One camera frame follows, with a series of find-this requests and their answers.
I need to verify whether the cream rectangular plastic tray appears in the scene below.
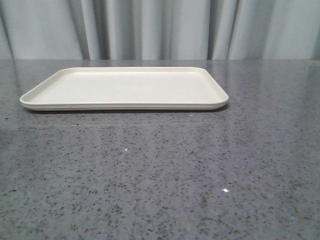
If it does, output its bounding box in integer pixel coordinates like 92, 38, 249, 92
20, 67, 229, 111

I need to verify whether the pale grey-green curtain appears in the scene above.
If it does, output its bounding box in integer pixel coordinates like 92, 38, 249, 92
0, 0, 320, 60

